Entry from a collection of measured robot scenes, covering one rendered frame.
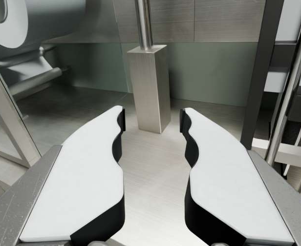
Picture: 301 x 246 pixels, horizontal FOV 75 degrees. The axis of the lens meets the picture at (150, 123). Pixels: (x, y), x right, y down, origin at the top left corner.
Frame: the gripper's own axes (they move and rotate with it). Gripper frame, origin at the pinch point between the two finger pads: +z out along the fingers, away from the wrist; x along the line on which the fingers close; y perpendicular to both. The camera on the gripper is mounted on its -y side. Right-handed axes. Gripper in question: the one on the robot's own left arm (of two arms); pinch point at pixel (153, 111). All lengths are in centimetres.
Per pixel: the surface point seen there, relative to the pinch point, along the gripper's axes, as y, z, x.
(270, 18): -4.3, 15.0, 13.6
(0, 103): 17, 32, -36
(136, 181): 34.3, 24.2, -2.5
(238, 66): 14, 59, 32
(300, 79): 2.4, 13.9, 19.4
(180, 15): -1, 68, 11
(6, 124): 23, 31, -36
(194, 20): 0, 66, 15
